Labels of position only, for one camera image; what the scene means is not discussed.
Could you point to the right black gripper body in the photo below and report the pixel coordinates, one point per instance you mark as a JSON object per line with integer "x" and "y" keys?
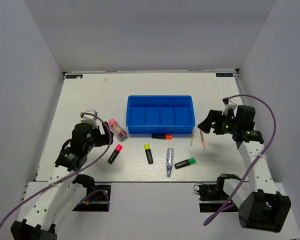
{"x": 228, "y": 124}

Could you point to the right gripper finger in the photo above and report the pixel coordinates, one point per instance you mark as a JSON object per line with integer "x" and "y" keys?
{"x": 214, "y": 116}
{"x": 206, "y": 126}

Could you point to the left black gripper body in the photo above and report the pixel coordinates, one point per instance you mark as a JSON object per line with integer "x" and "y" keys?
{"x": 95, "y": 141}

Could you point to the pink cap black highlighter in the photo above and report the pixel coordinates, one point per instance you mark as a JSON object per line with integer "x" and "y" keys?
{"x": 115, "y": 153}

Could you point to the pink glue stick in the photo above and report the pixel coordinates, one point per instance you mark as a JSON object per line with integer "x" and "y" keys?
{"x": 117, "y": 129}

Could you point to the thin yellow highlighter pen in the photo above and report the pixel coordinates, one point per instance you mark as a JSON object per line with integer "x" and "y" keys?
{"x": 191, "y": 138}

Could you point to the orange cap black highlighter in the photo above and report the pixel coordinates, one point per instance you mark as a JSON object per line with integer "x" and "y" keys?
{"x": 162, "y": 136}

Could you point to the yellow cap black highlighter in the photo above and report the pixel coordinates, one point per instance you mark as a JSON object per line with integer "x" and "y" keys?
{"x": 148, "y": 153}

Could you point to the green cap black highlighter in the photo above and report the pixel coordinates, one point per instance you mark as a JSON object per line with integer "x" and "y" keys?
{"x": 185, "y": 163}

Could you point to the clear blue-tip glue pen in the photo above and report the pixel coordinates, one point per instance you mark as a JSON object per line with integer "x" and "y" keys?
{"x": 169, "y": 161}

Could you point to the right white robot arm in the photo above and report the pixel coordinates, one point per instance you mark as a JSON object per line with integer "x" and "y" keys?
{"x": 260, "y": 205}

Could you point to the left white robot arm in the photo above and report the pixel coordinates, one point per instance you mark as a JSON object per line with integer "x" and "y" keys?
{"x": 58, "y": 197}

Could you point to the right table label sticker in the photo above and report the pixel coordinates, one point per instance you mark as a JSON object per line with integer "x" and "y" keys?
{"x": 224, "y": 75}

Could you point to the table label sticker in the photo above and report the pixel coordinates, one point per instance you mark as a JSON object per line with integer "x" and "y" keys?
{"x": 224, "y": 75}
{"x": 74, "y": 76}

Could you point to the blue compartment tray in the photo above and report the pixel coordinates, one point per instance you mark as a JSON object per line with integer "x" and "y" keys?
{"x": 160, "y": 114}

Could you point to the left table label sticker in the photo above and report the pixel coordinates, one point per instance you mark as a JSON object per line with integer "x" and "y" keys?
{"x": 74, "y": 76}

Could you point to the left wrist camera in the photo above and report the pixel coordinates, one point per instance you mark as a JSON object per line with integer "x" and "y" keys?
{"x": 89, "y": 117}

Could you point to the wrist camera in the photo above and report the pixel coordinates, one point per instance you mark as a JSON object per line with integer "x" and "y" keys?
{"x": 229, "y": 103}
{"x": 89, "y": 117}

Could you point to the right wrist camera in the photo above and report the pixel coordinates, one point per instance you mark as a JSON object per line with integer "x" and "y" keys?
{"x": 229, "y": 103}

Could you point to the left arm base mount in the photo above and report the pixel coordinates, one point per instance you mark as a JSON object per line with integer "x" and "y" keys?
{"x": 97, "y": 199}

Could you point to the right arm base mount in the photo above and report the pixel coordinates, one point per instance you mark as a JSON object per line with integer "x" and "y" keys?
{"x": 210, "y": 197}

